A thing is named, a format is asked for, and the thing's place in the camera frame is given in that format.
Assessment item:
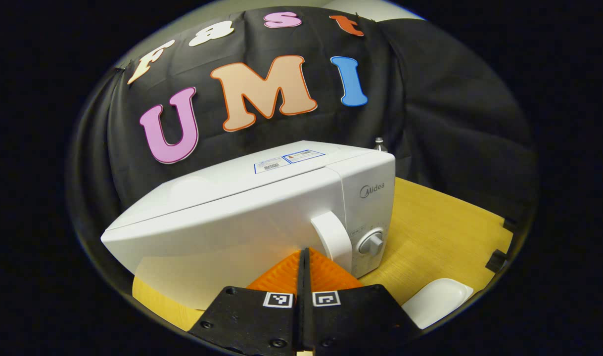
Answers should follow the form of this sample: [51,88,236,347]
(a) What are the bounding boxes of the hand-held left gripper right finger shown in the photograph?
[304,248,421,355]

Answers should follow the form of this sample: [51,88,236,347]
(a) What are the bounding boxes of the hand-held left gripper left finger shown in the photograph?
[188,249,304,356]

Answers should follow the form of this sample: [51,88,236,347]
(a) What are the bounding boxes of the white microwave oven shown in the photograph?
[101,140,396,311]

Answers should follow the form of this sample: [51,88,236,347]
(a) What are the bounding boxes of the white plate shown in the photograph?
[402,278,474,330]

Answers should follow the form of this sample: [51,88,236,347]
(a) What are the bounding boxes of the black backdrop cloth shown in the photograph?
[66,6,538,277]

